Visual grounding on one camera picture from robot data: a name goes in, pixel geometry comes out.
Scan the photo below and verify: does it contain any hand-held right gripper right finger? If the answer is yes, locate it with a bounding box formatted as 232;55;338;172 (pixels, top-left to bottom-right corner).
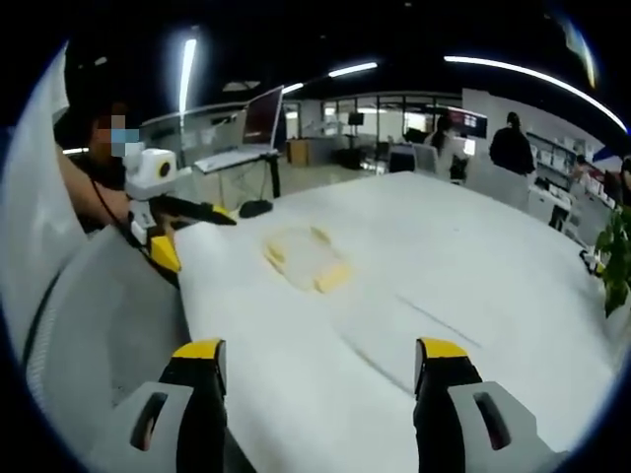
412;336;569;473

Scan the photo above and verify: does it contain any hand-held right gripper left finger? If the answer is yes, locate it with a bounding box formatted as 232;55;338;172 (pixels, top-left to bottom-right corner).
91;337;230;473

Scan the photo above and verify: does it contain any pale yellow plastic buckle part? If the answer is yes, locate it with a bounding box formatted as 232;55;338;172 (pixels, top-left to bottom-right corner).
312;262;354;295
264;239;292;270

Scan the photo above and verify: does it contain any black computer mouse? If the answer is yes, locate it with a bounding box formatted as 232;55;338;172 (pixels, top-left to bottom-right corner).
238;198;274;220

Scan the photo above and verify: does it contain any long ceiling light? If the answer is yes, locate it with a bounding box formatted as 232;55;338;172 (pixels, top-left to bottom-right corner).
442;54;630;135
176;36;198;115
326;60;381;80

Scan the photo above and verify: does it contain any laptop on stand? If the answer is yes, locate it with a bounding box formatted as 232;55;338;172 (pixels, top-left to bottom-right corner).
192;84;288;174

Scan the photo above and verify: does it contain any yellow black object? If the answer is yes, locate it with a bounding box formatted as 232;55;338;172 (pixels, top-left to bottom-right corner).
578;247;606;276

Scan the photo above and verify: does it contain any green potted plant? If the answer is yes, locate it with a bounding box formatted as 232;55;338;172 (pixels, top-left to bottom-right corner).
593;205;631;319

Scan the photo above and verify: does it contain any black cable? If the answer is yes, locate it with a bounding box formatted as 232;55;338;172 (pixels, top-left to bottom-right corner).
87;174;152;260

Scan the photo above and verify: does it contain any wall screen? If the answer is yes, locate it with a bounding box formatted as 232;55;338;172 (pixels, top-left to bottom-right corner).
459;109;490;140

